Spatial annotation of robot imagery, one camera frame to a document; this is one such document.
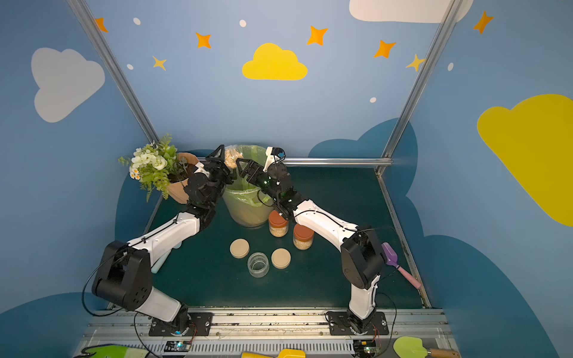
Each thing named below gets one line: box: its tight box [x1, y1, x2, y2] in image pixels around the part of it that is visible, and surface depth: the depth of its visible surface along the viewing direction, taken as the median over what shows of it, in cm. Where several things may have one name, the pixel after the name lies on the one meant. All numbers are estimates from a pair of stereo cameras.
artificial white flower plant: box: [117, 132, 189, 203], surface depth 85 cm
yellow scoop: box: [240, 348, 306, 358], surface depth 70 cm
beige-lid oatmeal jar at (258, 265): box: [246, 252, 270, 279], surface depth 86 cm
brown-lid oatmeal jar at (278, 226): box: [268, 210, 289, 238], surface depth 94 cm
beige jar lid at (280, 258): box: [270, 247, 291, 270], surface depth 90 cm
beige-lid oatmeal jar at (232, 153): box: [224, 144, 244, 170], surface depth 76 cm
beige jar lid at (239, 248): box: [229, 237, 250, 259], surface depth 93 cm
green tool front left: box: [74, 344, 151, 358], surface depth 70 cm
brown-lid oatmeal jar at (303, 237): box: [292, 223, 315, 251], surface depth 88 cm
